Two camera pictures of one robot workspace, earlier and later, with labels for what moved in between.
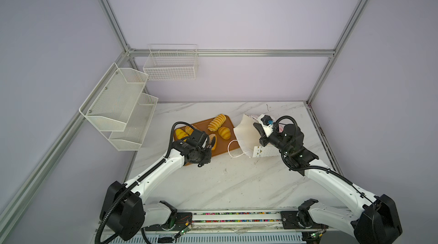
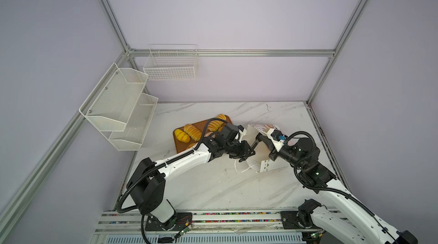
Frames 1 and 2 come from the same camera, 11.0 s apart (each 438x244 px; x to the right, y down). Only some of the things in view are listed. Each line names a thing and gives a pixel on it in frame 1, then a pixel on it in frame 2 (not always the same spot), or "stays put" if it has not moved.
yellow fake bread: x=189 y=130 stays put
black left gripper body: x=202 y=157 -> x=236 y=150
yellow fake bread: x=181 y=134 stays put
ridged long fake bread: x=217 y=122 stays put
